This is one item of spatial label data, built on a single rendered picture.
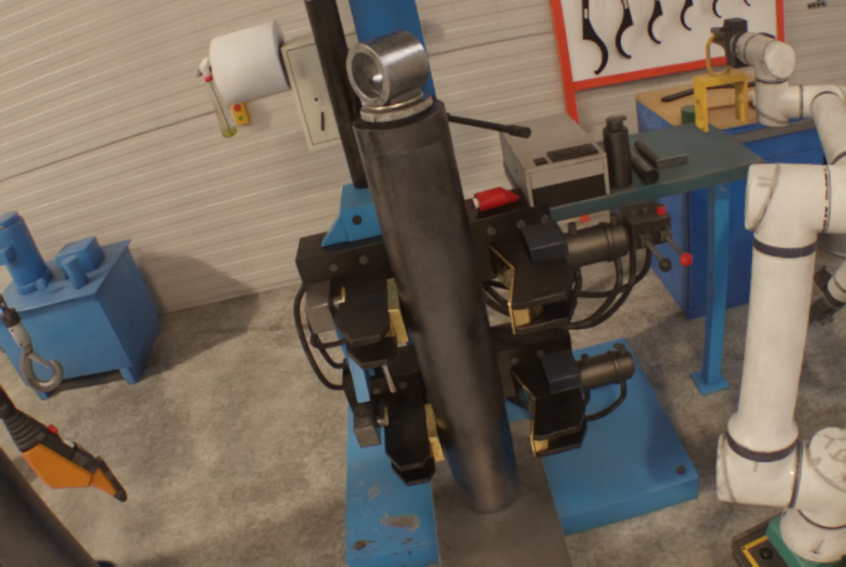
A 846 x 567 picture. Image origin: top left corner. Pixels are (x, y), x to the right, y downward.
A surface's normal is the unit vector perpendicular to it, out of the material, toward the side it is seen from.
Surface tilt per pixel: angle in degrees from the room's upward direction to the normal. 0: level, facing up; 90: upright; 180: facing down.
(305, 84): 90
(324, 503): 0
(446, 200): 90
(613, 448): 0
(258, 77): 109
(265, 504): 0
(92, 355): 90
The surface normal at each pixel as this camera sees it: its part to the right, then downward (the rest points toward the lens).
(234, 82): 0.14, 0.62
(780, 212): -0.48, 0.40
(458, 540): -0.20, -0.86
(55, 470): 0.76, 0.17
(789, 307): -0.25, 0.36
